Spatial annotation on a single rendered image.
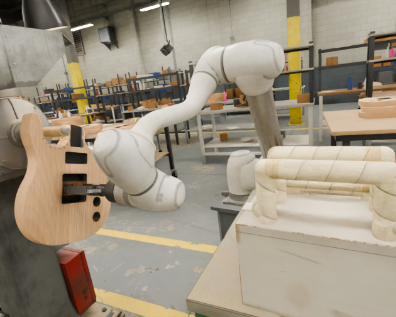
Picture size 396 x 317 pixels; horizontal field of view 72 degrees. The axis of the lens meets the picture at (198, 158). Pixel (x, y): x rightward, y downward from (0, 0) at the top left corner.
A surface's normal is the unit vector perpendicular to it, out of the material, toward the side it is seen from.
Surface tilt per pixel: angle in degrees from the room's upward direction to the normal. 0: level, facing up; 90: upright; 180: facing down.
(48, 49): 90
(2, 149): 93
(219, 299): 0
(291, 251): 90
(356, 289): 90
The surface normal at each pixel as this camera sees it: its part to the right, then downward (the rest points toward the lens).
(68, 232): 0.90, -0.01
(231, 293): -0.12, -0.96
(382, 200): -0.81, 0.25
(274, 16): -0.41, 0.29
